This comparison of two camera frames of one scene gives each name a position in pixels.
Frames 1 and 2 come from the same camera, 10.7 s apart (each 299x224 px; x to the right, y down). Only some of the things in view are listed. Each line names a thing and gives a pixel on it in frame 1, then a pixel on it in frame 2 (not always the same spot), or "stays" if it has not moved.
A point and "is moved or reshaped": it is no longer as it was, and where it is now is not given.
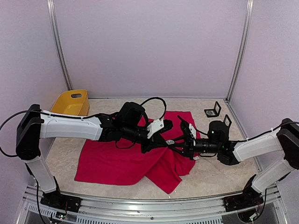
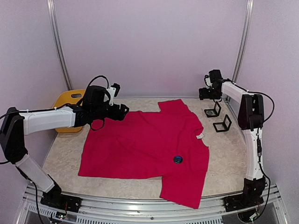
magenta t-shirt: [105, 161] is moved or reshaped
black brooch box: [227, 121] is moved or reshaped
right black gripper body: [189, 148] to [211, 94]
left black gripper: [157, 141] to [115, 116]
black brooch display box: [213, 112] stays
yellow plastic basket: [75, 102] stays
